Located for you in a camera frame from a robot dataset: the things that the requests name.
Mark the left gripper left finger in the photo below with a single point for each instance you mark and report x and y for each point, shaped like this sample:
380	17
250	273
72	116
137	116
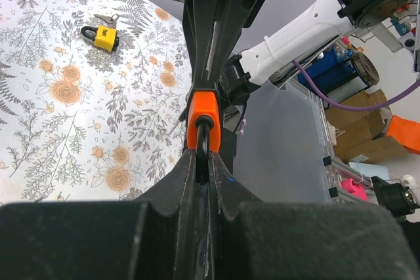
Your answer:
147	238

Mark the orange padlock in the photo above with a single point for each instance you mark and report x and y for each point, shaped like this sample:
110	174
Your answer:
203	129

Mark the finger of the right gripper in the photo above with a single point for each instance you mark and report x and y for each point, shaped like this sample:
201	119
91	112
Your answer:
203	26
231	17

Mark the cardboard boxes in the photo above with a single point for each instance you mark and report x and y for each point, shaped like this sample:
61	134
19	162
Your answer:
361	136

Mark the orange paper bag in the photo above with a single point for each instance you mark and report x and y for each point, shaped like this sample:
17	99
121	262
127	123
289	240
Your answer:
405	132

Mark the yellow padlock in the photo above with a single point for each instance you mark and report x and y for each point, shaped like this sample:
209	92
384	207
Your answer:
102	37

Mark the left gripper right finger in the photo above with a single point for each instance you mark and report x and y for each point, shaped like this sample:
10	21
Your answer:
260	240

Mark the floral table mat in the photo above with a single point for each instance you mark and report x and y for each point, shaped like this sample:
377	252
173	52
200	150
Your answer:
79	122

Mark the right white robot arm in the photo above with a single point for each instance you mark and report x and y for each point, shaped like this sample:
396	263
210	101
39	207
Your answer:
320	22

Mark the silver key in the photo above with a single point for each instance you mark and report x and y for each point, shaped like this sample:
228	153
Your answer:
110	20

